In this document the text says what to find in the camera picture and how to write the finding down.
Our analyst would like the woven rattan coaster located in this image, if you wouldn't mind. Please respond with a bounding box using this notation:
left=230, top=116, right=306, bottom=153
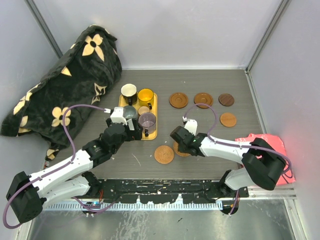
left=173, top=141, right=190, bottom=157
left=154, top=145, right=175, bottom=165

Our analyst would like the brown wooden saucer coaster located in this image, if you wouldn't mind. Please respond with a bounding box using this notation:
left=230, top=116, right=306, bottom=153
left=169, top=92, right=189, bottom=109
left=193, top=92, right=214, bottom=109

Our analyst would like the light wooden coaster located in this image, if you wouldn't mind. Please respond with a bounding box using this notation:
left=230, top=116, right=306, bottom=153
left=219, top=112, right=237, bottom=128

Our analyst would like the dark wooden coaster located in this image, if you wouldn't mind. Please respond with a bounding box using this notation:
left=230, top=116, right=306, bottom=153
left=218, top=93, right=235, bottom=107

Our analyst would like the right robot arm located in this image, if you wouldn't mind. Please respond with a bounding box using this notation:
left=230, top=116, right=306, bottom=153
left=170, top=126, right=290, bottom=197

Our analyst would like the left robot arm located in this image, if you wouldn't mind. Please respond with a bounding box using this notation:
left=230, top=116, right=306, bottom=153
left=6, top=118, right=143, bottom=224

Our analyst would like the small red cup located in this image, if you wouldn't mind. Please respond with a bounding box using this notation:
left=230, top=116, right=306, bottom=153
left=138, top=106, right=150, bottom=116

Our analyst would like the grey speckled round mug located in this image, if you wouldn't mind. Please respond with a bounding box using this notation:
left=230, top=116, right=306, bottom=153
left=123, top=105, right=139, bottom=120

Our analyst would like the yellow serving tray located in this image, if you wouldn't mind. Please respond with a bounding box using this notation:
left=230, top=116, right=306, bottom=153
left=132, top=88, right=158, bottom=141

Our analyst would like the black mug cream interior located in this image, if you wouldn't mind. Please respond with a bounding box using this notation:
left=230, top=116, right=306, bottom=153
left=120, top=83, right=138, bottom=106

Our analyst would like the black floral plush blanket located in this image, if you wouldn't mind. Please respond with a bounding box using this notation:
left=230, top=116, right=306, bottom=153
left=0, top=24, right=122, bottom=161

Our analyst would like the pink patterned package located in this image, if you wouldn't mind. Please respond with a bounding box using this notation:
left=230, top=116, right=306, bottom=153
left=235, top=133, right=296, bottom=186

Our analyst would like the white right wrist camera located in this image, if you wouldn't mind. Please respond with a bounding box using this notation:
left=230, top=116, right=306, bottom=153
left=182, top=116, right=198, bottom=136

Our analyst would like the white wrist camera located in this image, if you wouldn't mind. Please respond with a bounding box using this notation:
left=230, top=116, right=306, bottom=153
left=104, top=106, right=128, bottom=125
left=182, top=116, right=198, bottom=136

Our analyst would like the purple mug black handle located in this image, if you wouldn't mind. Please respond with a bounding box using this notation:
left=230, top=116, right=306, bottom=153
left=138, top=112, right=157, bottom=137

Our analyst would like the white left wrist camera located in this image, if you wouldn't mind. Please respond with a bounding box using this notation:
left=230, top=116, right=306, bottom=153
left=104, top=106, right=128, bottom=125

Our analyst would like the yellow mug black handle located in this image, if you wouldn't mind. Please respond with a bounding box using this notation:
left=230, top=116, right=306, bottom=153
left=137, top=88, right=155, bottom=110

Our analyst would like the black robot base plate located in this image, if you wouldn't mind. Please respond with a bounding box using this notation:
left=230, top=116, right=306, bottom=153
left=84, top=179, right=249, bottom=204

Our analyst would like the white slotted cable duct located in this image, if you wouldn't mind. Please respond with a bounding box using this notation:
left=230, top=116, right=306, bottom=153
left=45, top=200, right=223, bottom=211

